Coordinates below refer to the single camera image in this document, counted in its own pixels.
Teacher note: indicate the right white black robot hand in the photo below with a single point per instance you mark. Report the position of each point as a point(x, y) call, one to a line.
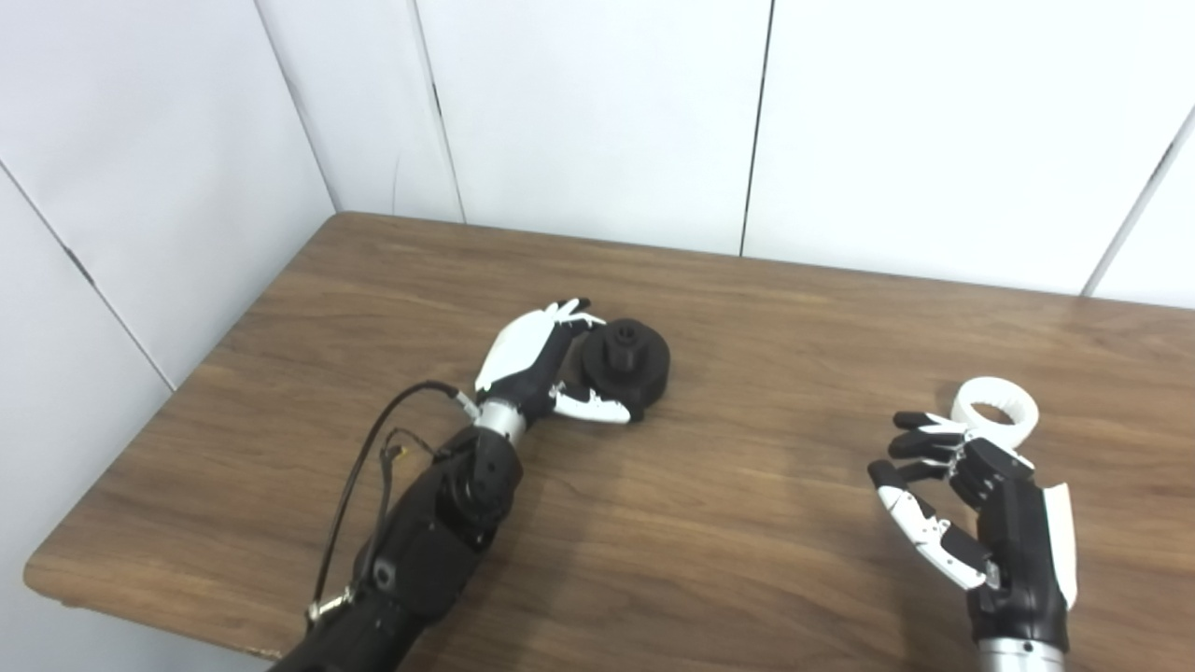
point(1022, 551)

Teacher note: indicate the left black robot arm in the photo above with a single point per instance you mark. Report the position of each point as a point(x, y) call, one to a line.
point(439, 532)

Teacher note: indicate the round black plastic part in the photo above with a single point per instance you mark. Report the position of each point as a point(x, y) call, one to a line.
point(644, 373)

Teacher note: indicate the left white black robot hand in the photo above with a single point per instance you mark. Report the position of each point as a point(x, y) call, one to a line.
point(518, 350)

